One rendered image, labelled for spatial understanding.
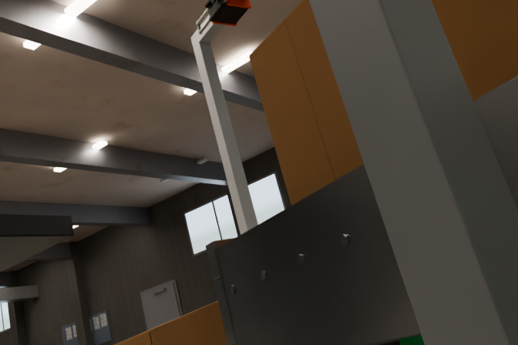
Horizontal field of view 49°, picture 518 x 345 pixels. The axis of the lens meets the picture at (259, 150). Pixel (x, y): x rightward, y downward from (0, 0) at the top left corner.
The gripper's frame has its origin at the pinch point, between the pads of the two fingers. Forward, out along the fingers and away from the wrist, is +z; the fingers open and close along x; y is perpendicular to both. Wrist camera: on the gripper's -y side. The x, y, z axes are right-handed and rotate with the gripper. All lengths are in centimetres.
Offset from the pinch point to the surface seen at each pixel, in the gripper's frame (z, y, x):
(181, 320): 72, -28, -18
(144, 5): -272, -355, 173
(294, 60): 39, 35, -17
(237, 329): 79, 22, -33
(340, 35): 63, 76, -51
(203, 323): 75, -18, -18
